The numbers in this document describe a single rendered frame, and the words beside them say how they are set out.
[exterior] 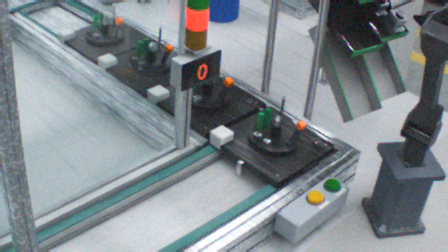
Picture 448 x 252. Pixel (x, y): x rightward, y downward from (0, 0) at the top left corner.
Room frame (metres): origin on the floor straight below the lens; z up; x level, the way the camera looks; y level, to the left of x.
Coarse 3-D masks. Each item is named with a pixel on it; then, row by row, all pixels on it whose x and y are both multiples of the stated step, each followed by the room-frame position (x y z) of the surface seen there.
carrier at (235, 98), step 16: (192, 96) 1.50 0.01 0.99; (208, 96) 1.51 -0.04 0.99; (240, 96) 1.55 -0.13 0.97; (192, 112) 1.46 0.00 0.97; (208, 112) 1.46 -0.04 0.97; (224, 112) 1.47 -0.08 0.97; (240, 112) 1.47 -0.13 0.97; (256, 112) 1.50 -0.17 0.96; (192, 128) 1.39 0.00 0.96; (208, 128) 1.39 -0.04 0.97
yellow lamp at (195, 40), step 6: (186, 30) 1.29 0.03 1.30; (192, 30) 1.28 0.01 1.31; (204, 30) 1.28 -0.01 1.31; (186, 36) 1.29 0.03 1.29; (192, 36) 1.27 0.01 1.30; (198, 36) 1.27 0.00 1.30; (204, 36) 1.28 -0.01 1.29; (186, 42) 1.28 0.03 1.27; (192, 42) 1.27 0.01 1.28; (198, 42) 1.27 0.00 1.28; (204, 42) 1.28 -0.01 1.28; (192, 48) 1.27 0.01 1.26; (198, 48) 1.27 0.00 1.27; (204, 48) 1.28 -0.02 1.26
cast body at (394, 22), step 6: (390, 12) 1.61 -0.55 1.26; (396, 12) 1.60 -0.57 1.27; (402, 12) 1.60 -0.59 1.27; (384, 18) 1.62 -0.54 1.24; (390, 18) 1.60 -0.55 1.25; (396, 18) 1.58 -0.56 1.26; (402, 18) 1.59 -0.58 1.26; (384, 24) 1.62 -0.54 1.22; (390, 24) 1.60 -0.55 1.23; (396, 24) 1.58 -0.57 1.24; (402, 24) 1.60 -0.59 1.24; (390, 30) 1.59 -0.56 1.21; (396, 30) 1.58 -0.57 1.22; (402, 30) 1.59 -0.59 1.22
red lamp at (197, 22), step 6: (186, 12) 1.29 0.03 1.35; (192, 12) 1.28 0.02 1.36; (198, 12) 1.27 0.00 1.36; (204, 12) 1.28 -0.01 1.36; (186, 18) 1.29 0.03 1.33; (192, 18) 1.27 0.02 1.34; (198, 18) 1.27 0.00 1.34; (204, 18) 1.28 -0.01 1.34; (186, 24) 1.29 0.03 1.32; (192, 24) 1.27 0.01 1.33; (198, 24) 1.27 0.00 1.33; (204, 24) 1.28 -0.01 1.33; (198, 30) 1.27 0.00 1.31
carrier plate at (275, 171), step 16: (272, 112) 1.48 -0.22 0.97; (240, 128) 1.39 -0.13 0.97; (224, 144) 1.32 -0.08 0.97; (240, 144) 1.32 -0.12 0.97; (304, 144) 1.34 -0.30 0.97; (320, 144) 1.34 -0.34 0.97; (256, 160) 1.26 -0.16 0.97; (272, 160) 1.26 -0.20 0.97; (288, 160) 1.27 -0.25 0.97; (304, 160) 1.27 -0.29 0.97; (272, 176) 1.20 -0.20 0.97; (288, 176) 1.21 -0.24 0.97
